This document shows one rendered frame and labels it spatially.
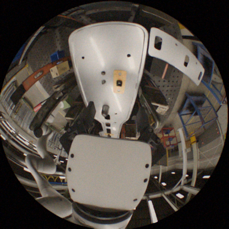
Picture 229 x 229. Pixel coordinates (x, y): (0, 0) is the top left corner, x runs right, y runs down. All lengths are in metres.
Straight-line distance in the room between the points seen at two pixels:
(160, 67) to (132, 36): 0.13
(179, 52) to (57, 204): 0.53
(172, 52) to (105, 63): 0.21
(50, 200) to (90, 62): 0.40
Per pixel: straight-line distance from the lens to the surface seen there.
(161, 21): 0.25
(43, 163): 0.50
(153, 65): 0.24
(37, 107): 0.31
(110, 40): 0.21
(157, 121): 0.20
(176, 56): 0.26
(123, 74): 0.21
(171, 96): 0.77
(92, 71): 0.23
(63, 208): 0.27
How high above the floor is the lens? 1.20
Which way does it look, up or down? 36 degrees down
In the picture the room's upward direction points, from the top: 172 degrees counter-clockwise
